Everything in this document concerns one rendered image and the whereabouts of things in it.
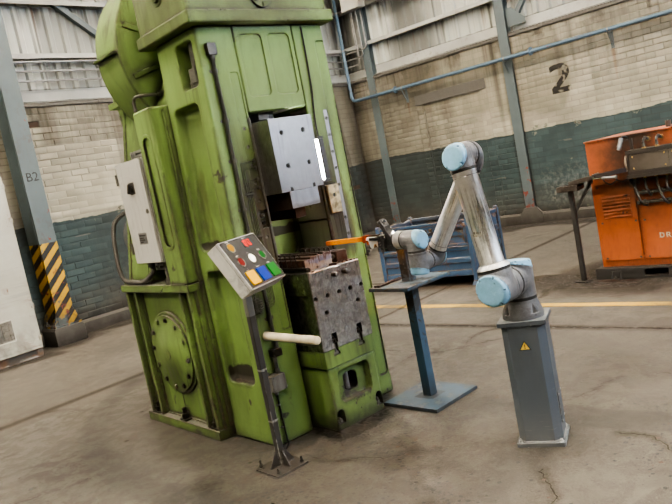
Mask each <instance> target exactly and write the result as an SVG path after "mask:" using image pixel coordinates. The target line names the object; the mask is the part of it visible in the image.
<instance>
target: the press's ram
mask: <svg viewBox="0 0 672 504"><path fill-rule="evenodd" d="M251 125H252V130H253V135H254V140H255V144H256V149H257V154H258V159H259V164H260V169H261V173H262V178H263V183H264V188H265V193H266V196H270V195H275V194H281V193H286V192H291V191H296V190H300V189H305V188H310V187H314V186H319V185H323V184H324V182H323V177H322V172H321V167H320V162H319V157H318V152H317V147H316V142H315V137H314V132H313V127H312V121H311V116H310V114H306V115H297V116H289V117H281V118H273V119H266V120H263V121H260V122H257V123H254V124H251Z"/></svg>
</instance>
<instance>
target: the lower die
mask: <svg viewBox="0 0 672 504"><path fill-rule="evenodd" d="M319 252H322V253H323V254H322V255H318V253H310V252H304V253H310V254H298V255H299V256H300V259H299V257H298V255H296V256H295V259H296V264H297V267H298V268H310V269H311V271H312V270H315V269H318V268H322V267H325V266H328V265H329V263H332V257H331V252H330V251H319ZM278 255H279V256H281V255H280V254H278ZM279 256H278V261H279V265H280V268H281V262H282V266H283V268H286V264H285V259H284V256H285V255H284V256H282V257H281V262H280V258H279ZM289 256H290V255H289ZM289 256H286V263H287V267H288V268H291V265H290V260H289ZM290 259H291V264H292V267H293V268H296V265H295V260H294V257H293V256H291V257H290ZM317 266H318V268H317Z"/></svg>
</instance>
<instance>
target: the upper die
mask: <svg viewBox="0 0 672 504"><path fill-rule="evenodd" d="M266 198H267V202H268V207H269V212H275V211H282V210H289V209H295V208H299V207H304V206H308V205H312V204H317V203H321V202H320V197H319V192H318V186H314V187H310V188H305V189H300V190H296V191H291V192H286V193H281V194H275V195H270V196H266Z"/></svg>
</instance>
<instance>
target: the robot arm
mask: <svg viewBox="0 0 672 504"><path fill-rule="evenodd" d="M442 162H443V165H444V166H445V168H447V169H448V170H450V172H451V175H452V177H453V180H454V181H453V184H452V187H451V189H450V192H449V194H448V197H447V200H446V202H445V205H444V207H443V210H442V213H441V215H440V218H439V221H438V223H437V226H436V228H435V231H434V234H433V236H432V239H431V242H430V243H429V245H428V241H429V239H428V235H427V234H426V232H425V231H423V230H418V229H414V230H403V231H396V232H394V231H393V230H392V228H391V227H390V225H389V224H388V222H387V221H386V219H385V218H383V219H380V220H379V221H378V222H377V224H378V226H379V227H380V229H381V230H382V232H383V233H384V234H382V235H379V236H375V237H367V238H366V241H368V242H369V244H370V247H371V248H372V249H373V248H374V245H375V244H376V245H377V247H378V252H387V251H397V250H401V249H407V254H408V260H409V266H410V271H411V274H412V275H425V274H429V273H430V270H429V269H431V268H433V267H435V266H438V265H441V264H442V263H443V262H445V260H446V258H447V253H446V250H447V246H448V244H449V241H450V239H451V236H452V234H453V231H454V229H455V226H456V224H457V221H458V218H459V216H460V213H461V211H462V210H463V213H464V216H465V219H466V223H467V226H468V229H469V233H470V236H471V239H472V243H473V246H474V249H475V252H476V256H477V259H478V262H479V268H478V270H477V274H478V278H479V280H478V282H477V284H476V294H477V296H478V298H479V300H480V301H481V302H482V303H483V304H485V305H487V306H489V307H500V306H503V305H504V308H503V313H502V316H503V320H505V321H510V322H519V321H527V320H532V319H536V318H539V317H541V316H543V315H544V314H545V313H544V308H543V306H542V305H541V303H540V301H539V300H538V297H537V292H536V286H535V280H534V274H533V266H532V263H531V260H530V259H529V258H515V259H508V260H505V259H504V257H503V254H502V251H501V247H500V244H499V241H498V237H497V234H496V231H495V228H494V224H493V221H492V218H491V214H490V211H489V208H488V205H487V201H486V198H485V195H484V191H483V188H482V185H481V181H480V178H479V175H478V174H479V173H480V172H481V170H482V167H483V162H484V155H483V151H482V148H481V147H480V145H479V144H478V143H476V142H474V141H469V140H468V141H463V142H456V143H453V144H450V145H448V146H447V147H446V148H445V149H444V151H443V154H442ZM377 240H378V241H377ZM427 245H428V248H427V250H426V247H427ZM380 250H381V251H380ZM382 250H383V251H382Z"/></svg>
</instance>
